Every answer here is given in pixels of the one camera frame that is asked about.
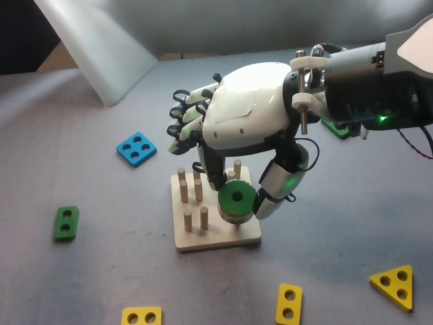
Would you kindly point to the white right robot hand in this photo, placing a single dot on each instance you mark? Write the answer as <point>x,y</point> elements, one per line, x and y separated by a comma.
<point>243,108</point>

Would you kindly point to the green four-hole square block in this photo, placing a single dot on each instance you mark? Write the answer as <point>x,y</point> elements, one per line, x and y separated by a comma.
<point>335,130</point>

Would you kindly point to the blue four-hole square block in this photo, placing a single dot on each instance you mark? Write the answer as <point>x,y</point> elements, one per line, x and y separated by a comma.
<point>136,149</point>

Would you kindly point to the wooden peg board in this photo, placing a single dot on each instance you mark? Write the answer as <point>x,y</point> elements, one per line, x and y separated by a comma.
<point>209,237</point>

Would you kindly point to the yellow two-hole rectangular block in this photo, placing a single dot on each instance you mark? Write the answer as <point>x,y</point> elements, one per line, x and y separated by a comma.
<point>289,304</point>

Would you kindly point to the green two-hole rectangular block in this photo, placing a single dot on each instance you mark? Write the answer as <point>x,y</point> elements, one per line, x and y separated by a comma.
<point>66,223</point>

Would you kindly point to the yellow four-hole square block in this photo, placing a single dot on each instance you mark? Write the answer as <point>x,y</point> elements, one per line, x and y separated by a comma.
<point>142,316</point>

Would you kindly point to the yellow three-hole triangle block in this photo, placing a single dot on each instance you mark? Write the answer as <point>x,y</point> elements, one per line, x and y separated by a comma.
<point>395,286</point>

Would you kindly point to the white backdrop sheet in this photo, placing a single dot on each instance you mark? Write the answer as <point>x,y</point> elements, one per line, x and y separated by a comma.
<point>108,50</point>

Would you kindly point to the grey table cloth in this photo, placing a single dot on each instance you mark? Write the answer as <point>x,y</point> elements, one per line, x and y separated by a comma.
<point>101,271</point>

